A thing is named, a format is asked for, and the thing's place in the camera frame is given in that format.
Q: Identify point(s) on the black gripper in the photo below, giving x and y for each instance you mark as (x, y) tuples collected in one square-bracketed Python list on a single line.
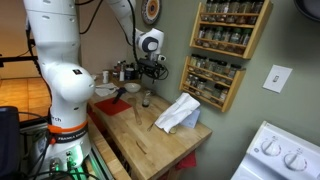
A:
[(150, 67)]

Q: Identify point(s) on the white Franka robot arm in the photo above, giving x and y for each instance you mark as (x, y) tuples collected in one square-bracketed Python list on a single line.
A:
[(66, 80)]

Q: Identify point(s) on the slim white bottle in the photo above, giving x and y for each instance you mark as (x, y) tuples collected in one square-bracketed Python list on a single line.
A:
[(121, 75)]

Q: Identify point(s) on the wooden cooking spoon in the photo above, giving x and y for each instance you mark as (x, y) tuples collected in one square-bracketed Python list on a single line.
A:
[(135, 108)]

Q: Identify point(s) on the glass spice jar dark lid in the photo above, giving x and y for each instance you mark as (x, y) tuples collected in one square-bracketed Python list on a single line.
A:
[(217, 36), (209, 35), (226, 36), (246, 38), (189, 80), (220, 68), (233, 71), (210, 65), (225, 7), (201, 85), (244, 8), (201, 34), (209, 6), (224, 96), (235, 37), (195, 82), (234, 7), (217, 6), (256, 7), (202, 63), (194, 61), (217, 90)]

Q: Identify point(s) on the small white bottle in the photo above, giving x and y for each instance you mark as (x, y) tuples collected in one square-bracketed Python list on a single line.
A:
[(105, 77)]

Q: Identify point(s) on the wooden spice rack small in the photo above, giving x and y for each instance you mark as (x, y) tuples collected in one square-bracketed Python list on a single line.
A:
[(233, 90)]

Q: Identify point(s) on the wooden spice rack large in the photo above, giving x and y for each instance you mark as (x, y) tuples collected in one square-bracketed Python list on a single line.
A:
[(256, 30)]

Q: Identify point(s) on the clear drinking glass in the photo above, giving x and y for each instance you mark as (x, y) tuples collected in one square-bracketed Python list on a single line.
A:
[(146, 96)]

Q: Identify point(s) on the dark jar white label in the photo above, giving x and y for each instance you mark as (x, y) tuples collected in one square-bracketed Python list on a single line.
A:
[(129, 74)]

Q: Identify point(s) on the white bowl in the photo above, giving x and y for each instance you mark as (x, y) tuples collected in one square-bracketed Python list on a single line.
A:
[(132, 87)]

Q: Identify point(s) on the black spatula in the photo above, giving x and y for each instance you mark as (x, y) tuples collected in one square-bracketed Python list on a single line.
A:
[(118, 95)]

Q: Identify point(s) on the white cloth towel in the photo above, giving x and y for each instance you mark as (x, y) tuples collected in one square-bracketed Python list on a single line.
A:
[(176, 111)]

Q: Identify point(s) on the white paper napkin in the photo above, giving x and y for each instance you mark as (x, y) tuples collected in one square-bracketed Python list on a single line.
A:
[(105, 90)]

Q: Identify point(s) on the red cutting mat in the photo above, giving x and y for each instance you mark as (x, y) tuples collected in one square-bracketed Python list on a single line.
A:
[(111, 107)]

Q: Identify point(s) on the pale blue paper card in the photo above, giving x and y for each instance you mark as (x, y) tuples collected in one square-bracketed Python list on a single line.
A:
[(193, 120)]

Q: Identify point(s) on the red hanging cloth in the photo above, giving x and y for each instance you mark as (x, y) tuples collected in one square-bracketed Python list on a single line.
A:
[(186, 161)]

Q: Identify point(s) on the white stove knob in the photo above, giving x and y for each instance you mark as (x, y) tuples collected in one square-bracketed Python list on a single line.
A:
[(295, 161), (270, 147)]

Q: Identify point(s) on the white stove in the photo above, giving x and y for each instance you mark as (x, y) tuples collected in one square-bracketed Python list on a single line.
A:
[(266, 166)]

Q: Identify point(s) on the black monitor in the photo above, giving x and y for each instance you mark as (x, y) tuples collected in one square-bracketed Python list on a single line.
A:
[(8, 140)]

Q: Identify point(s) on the dark hanging pan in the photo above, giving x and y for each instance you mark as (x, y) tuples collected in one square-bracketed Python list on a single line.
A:
[(310, 8)]

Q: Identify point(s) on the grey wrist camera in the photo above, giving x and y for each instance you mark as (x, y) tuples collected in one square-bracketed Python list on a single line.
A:
[(161, 57)]

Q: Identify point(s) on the patterned decorative wall plate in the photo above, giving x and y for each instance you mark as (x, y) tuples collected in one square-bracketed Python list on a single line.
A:
[(151, 10)]

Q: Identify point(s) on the white light switch plate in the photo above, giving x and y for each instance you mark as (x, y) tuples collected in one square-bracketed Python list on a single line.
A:
[(277, 78)]

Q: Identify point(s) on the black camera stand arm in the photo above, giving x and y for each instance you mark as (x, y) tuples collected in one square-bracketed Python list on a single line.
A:
[(16, 60)]

